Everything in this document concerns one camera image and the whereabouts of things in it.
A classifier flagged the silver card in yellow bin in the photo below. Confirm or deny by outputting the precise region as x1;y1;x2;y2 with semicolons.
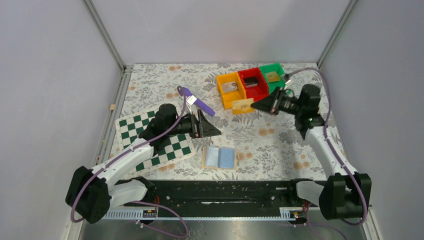
221;81;238;94

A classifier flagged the yellow plastic bin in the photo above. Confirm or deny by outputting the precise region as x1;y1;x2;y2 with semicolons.
216;72;247;110

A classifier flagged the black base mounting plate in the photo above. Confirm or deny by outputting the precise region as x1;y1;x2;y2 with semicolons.
123;180;320;219

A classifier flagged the purple toy microphone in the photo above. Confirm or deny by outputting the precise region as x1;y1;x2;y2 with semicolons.
177;86;216;117

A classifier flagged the floral patterned table mat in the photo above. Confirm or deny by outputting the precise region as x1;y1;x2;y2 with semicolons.
120;63;326;181

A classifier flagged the white slotted cable duct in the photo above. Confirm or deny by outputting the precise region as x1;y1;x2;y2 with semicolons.
101;207;297;221

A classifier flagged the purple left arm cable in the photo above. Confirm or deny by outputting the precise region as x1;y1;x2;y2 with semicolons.
70;85;190;240

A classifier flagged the gold striped credit card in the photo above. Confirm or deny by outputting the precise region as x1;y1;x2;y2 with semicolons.
265;71;281;83

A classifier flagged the green white chessboard mat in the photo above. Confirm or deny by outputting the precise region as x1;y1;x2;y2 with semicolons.
115;108;197;180

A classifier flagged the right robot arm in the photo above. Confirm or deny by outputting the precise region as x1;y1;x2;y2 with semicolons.
251;84;372;225

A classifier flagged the green plastic bin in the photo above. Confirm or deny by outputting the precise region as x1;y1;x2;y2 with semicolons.
259;63;286;94

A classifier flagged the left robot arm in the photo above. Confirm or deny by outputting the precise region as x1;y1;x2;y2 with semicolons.
65;103;222;224

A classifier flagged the black card in red bin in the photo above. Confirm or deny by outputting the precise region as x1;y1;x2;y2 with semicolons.
243;76;259;88

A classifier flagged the red plastic bin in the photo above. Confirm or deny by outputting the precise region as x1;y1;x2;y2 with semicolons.
237;67;270;102

